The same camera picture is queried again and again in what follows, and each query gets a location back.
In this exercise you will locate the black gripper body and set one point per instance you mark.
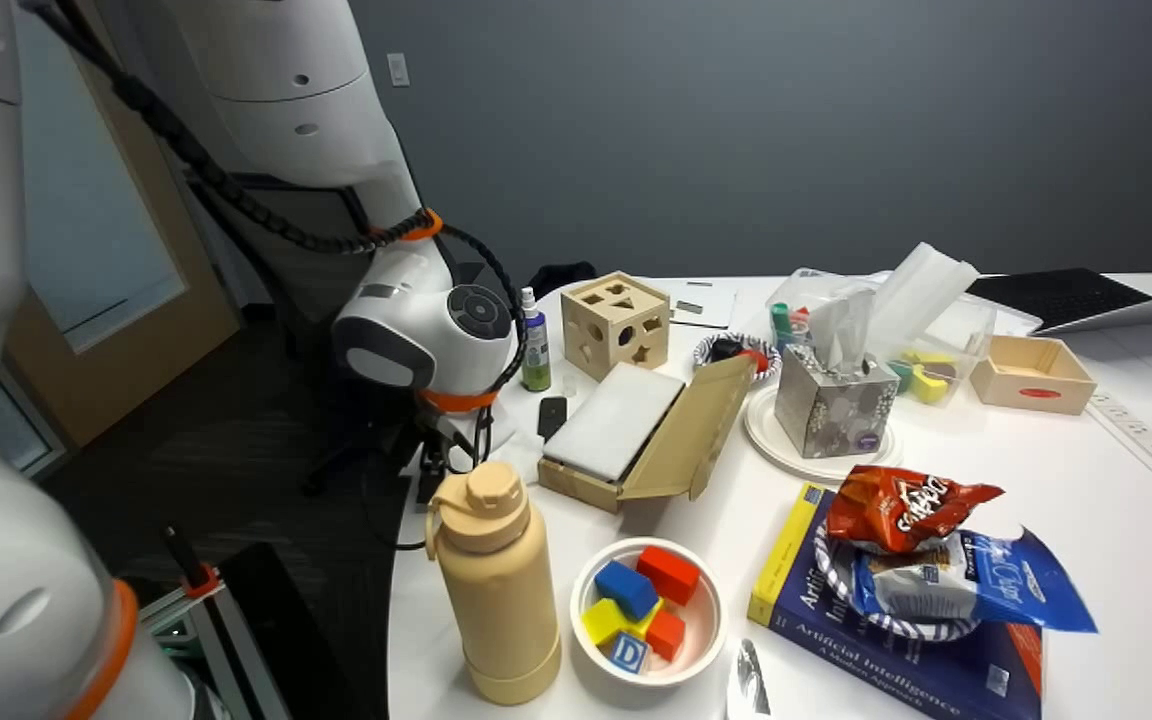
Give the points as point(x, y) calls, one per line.
point(450, 435)

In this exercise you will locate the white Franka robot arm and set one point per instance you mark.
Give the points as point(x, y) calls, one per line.
point(283, 80)

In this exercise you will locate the white paper towel stack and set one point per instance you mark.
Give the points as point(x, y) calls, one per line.
point(616, 421)

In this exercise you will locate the green spray bottle blue label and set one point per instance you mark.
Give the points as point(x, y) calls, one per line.
point(539, 354)

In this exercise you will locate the tan water bottle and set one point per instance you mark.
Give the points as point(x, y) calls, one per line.
point(501, 603)

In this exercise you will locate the wooden shape sorter cube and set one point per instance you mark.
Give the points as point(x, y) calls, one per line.
point(600, 334)

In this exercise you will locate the blue toy block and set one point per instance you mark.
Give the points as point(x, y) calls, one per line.
point(624, 587)

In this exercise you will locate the yellow toy block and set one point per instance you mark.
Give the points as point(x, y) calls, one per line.
point(600, 622)

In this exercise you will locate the red toy block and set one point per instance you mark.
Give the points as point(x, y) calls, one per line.
point(669, 569)

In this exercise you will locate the small blue printed block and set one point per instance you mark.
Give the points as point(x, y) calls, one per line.
point(624, 652)

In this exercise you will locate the orange toy block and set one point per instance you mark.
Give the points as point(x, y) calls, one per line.
point(665, 632)

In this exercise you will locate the black round toy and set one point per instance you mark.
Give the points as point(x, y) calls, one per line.
point(722, 349)

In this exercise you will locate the white bowl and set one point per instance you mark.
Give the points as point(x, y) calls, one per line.
point(700, 639)

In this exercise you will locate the wooden door with window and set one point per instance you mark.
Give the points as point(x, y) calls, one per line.
point(139, 362)

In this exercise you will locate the red round toy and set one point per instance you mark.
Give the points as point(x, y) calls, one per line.
point(759, 359)

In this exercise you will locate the white round plate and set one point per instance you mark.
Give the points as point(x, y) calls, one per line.
point(768, 445)

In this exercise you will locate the green marker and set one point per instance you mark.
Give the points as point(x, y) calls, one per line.
point(782, 325)

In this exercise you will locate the small metal tool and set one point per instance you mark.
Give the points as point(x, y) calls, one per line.
point(753, 675)

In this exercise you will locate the red chips bag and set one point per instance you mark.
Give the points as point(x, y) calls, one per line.
point(902, 504)

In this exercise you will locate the yellow tape roll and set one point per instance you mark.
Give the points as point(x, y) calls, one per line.
point(928, 381)

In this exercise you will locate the translucent plastic bag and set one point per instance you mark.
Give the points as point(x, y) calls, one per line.
point(922, 284)

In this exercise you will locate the clear plastic container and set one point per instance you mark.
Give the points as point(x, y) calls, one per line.
point(967, 334)

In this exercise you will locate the wooden tray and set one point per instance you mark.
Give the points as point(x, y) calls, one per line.
point(1000, 364)

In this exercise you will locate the blue plastic pouch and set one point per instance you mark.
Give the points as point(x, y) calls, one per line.
point(1030, 581)

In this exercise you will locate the black laptop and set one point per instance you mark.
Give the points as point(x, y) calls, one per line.
point(1059, 292)

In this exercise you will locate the white wall switch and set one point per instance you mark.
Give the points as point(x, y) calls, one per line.
point(397, 71)

